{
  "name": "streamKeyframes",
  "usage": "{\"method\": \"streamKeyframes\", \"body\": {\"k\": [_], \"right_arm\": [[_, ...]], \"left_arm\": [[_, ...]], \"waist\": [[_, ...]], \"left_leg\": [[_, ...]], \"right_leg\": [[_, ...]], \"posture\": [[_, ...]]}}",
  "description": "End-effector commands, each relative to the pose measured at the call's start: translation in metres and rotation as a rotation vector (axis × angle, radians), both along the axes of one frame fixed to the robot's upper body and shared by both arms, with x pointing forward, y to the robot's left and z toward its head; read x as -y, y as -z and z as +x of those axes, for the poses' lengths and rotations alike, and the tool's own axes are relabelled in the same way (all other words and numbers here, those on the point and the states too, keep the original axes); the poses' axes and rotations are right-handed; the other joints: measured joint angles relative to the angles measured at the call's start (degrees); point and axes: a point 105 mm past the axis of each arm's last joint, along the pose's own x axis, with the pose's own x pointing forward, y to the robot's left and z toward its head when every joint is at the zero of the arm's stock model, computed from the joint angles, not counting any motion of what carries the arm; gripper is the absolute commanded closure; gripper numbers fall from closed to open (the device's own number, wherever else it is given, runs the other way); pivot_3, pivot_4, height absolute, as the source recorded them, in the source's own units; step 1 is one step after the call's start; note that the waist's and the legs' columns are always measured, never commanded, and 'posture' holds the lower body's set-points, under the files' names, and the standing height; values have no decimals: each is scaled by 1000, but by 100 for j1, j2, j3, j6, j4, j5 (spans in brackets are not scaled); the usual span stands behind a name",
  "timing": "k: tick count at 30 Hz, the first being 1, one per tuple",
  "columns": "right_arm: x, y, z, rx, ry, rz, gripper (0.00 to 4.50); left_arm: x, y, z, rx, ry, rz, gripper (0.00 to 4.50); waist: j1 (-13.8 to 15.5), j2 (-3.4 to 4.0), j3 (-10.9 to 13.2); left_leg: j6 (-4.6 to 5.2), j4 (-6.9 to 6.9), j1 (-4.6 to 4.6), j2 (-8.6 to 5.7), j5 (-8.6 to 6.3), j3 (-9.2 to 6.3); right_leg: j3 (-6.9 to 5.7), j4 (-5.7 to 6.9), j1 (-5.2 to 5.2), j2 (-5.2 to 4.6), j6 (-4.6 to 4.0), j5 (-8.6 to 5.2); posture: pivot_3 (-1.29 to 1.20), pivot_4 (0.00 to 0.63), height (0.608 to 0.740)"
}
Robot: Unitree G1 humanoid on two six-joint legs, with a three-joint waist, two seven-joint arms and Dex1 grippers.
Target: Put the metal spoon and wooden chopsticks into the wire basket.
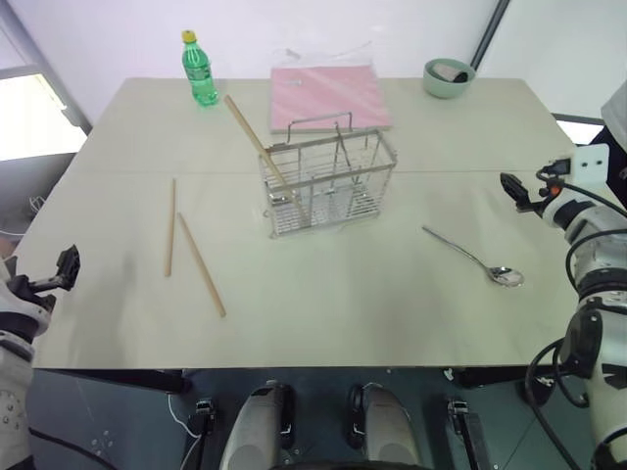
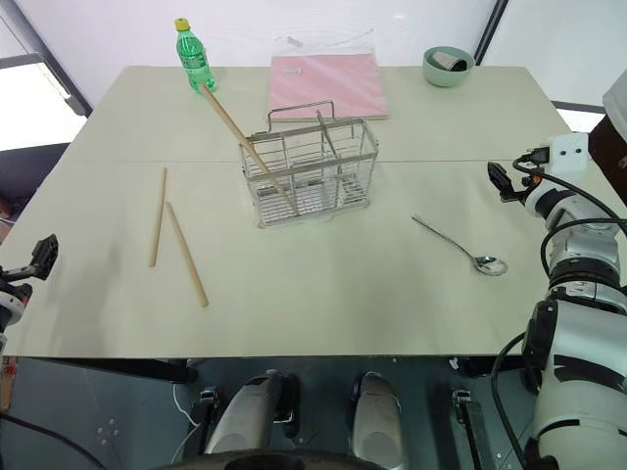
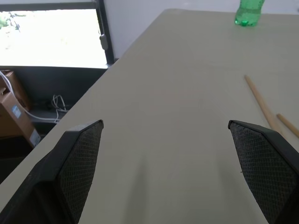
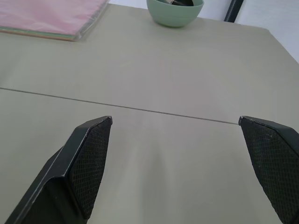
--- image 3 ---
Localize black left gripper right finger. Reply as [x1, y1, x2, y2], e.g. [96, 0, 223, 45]
[228, 120, 299, 224]

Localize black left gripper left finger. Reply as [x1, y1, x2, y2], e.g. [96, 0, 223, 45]
[0, 119, 104, 224]

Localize wooden chopstick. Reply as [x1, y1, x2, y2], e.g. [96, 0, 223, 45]
[244, 75, 284, 137]
[276, 113, 299, 139]

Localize brown cardboard box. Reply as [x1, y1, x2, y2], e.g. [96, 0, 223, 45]
[0, 70, 41, 148]

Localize green plastic bottle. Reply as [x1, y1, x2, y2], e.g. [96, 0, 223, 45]
[234, 0, 265, 27]

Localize white cable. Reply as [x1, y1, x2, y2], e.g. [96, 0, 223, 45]
[0, 71, 71, 124]

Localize black window frame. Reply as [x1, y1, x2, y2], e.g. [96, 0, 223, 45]
[0, 0, 119, 70]

